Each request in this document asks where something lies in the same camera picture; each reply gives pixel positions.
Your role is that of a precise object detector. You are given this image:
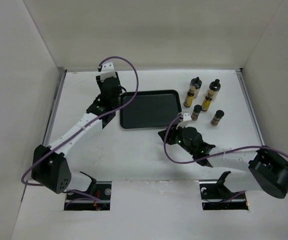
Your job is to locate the left yellow-label brown bottle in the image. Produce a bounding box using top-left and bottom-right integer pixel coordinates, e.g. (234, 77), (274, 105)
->
(183, 86), (195, 108)

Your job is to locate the yellow-label brown bottle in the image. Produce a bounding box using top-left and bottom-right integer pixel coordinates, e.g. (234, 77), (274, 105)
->
(183, 86), (195, 108)
(201, 90), (214, 112)

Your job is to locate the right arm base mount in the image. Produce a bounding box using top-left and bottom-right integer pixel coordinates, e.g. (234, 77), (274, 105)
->
(199, 171), (248, 211)

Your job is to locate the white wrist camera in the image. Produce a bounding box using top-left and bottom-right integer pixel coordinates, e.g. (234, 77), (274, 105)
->
(98, 61), (116, 81)
(176, 112), (192, 129)

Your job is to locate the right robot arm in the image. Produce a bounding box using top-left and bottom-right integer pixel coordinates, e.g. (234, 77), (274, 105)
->
(158, 126), (288, 199)

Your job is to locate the right yellow-label brown bottle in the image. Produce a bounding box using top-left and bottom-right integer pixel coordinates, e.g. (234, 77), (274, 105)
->
(201, 90), (214, 112)

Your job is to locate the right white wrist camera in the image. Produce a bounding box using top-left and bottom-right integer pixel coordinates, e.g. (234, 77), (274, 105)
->
(176, 112), (192, 129)

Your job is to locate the left black-cap grinder bottle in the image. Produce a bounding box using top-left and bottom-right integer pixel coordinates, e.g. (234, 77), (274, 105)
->
(190, 76), (202, 99)

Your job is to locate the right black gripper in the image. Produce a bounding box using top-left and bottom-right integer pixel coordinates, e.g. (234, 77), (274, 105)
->
(158, 121), (195, 155)

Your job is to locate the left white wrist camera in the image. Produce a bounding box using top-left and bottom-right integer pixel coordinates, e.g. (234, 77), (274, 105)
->
(98, 61), (116, 81)

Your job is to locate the right black-cap grinder bottle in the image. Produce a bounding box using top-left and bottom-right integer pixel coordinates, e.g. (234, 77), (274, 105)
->
(209, 79), (221, 101)

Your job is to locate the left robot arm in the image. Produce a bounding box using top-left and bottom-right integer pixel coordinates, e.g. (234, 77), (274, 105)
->
(31, 71), (122, 200)

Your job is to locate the black plastic tray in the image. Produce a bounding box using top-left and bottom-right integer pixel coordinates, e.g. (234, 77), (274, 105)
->
(120, 89), (182, 130)

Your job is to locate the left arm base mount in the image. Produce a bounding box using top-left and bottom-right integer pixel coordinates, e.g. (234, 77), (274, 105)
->
(64, 171), (112, 212)

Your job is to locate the small spice jar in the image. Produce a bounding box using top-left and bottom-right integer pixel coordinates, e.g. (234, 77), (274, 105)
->
(191, 104), (202, 121)
(210, 109), (224, 126)

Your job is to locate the black-cap grinder bottle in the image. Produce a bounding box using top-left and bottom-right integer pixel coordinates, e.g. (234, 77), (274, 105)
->
(190, 76), (202, 99)
(209, 79), (221, 101)

